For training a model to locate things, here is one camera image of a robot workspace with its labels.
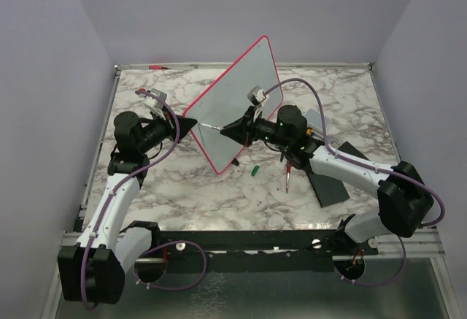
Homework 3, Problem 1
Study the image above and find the pink framed whiteboard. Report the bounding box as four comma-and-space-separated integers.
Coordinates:
183, 35, 279, 174

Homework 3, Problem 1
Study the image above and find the green whiteboard marker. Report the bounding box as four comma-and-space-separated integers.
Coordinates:
199, 123, 223, 131

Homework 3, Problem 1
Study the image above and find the grey white router box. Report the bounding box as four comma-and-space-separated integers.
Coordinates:
304, 109, 332, 133

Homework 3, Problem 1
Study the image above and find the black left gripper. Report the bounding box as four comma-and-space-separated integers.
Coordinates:
139, 106, 198, 153

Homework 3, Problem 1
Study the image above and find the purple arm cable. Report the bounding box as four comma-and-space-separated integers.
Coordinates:
262, 77, 447, 287
80, 89, 209, 312

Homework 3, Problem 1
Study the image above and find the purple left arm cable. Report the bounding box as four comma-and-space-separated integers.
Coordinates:
80, 89, 209, 312

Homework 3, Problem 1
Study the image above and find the black flat box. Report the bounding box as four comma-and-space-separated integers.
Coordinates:
307, 173, 350, 208

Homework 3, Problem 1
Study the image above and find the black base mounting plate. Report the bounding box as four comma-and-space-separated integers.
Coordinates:
144, 229, 378, 274

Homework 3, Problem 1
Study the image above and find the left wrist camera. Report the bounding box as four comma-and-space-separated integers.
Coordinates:
139, 88, 167, 118

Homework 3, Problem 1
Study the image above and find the green marker cap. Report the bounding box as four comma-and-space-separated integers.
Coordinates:
251, 165, 260, 177

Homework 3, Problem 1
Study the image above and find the black network switch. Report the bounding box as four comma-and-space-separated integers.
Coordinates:
338, 141, 368, 160

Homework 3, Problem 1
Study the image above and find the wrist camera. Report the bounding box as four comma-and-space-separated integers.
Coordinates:
247, 86, 269, 121
139, 88, 167, 118

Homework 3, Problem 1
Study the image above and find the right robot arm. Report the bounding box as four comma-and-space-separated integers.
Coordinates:
220, 105, 433, 254

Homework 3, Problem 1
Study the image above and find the aluminium frame rail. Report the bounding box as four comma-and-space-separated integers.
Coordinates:
375, 228, 445, 258

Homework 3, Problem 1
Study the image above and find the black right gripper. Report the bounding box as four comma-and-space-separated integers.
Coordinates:
221, 106, 292, 149

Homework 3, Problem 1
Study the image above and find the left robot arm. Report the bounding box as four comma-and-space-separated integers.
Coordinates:
58, 109, 197, 310

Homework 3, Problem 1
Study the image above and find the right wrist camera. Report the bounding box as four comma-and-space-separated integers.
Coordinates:
247, 86, 269, 121

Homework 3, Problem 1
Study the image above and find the blue transparent screwdriver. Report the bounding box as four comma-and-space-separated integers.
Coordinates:
285, 161, 292, 193

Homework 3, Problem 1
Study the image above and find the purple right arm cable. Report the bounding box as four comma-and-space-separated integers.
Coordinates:
262, 77, 447, 287

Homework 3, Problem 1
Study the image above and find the red marker at wall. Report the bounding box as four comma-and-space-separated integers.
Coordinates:
148, 65, 171, 70

